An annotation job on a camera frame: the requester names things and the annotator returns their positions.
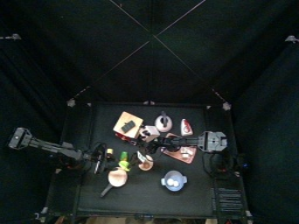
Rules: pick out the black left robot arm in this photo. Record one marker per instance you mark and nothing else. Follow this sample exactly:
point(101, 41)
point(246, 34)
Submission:
point(47, 145)

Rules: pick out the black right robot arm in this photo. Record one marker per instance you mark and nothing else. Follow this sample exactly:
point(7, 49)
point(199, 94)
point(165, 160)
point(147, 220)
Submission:
point(201, 141)

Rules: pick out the yellow green toy starfruit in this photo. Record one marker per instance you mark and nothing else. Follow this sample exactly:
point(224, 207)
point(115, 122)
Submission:
point(124, 165)

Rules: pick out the small beige plate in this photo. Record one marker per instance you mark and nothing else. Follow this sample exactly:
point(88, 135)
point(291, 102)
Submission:
point(145, 166)

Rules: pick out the yellow capped dark bottle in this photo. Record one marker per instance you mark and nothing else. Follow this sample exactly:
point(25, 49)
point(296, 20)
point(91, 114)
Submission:
point(109, 152)

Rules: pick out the green toy bottle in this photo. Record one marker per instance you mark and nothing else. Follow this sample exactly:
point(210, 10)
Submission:
point(123, 155)

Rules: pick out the white cube with black pattern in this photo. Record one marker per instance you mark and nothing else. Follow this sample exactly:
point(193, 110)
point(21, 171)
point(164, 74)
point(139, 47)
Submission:
point(149, 132)

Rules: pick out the pink white toy kettle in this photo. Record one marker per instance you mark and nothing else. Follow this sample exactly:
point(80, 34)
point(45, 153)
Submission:
point(163, 123)

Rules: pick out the reddish brown cutting board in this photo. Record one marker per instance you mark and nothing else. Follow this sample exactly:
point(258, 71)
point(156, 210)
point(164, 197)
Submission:
point(183, 154)

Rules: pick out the white toy food piece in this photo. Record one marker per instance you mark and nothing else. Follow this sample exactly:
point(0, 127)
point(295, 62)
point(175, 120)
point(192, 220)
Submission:
point(187, 153)

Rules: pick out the wooden toy box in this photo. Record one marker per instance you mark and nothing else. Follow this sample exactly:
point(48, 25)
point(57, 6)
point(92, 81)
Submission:
point(128, 124)

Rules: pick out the red white toy iron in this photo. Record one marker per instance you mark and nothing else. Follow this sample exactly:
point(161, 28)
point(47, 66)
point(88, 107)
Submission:
point(185, 127)

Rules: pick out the white toy egg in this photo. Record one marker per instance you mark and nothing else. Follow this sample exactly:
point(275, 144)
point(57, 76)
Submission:
point(169, 182)
point(176, 183)

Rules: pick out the blue bowl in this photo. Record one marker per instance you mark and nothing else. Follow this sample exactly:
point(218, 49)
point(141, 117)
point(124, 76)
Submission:
point(173, 180)

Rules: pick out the grey frame corner bracket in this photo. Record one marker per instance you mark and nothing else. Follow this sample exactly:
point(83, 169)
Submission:
point(13, 37)
point(226, 106)
point(291, 38)
point(71, 102)

